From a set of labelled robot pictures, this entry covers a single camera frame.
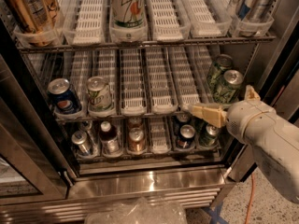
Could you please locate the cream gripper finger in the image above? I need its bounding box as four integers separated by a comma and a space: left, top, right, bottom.
244, 85, 261, 101
188, 103, 226, 128

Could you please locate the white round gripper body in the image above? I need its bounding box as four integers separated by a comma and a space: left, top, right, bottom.
226, 101, 278, 146

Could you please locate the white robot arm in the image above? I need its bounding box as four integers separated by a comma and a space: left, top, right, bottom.
188, 85, 299, 203

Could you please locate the green can bottom front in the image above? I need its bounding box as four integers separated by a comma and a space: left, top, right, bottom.
199, 124, 221, 147

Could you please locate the blue can bottom front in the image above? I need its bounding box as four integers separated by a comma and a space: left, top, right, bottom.
176, 124, 195, 149

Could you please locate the copper can bottom front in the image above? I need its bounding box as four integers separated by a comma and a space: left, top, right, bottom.
129, 128, 146, 152

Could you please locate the silver blue can top right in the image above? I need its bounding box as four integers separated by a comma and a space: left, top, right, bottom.
227, 0, 274, 22

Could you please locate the white green soda can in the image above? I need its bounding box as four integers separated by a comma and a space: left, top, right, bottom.
87, 76, 112, 112

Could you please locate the stainless steel fridge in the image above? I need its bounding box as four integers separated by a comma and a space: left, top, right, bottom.
1, 0, 298, 224

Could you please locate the white 7up can top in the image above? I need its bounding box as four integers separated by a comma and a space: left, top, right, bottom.
110, 0, 145, 29

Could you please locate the silver can bottom left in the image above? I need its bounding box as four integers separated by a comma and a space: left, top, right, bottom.
71, 130, 92, 156

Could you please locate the blue pepsi can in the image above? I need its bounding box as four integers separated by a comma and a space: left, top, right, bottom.
48, 78, 81, 115

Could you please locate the fridge glass door left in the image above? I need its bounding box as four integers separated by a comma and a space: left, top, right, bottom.
0, 21, 78, 205

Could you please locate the gold can top shelf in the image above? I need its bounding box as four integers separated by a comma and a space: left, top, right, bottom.
5, 0, 60, 47

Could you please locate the blue tape cross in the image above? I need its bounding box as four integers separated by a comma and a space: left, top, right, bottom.
203, 203, 229, 224

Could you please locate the dark bottle white cap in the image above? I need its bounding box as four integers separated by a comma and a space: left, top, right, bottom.
99, 121, 120, 154

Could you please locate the orange cable on floor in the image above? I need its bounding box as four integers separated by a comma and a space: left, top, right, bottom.
243, 173, 256, 224

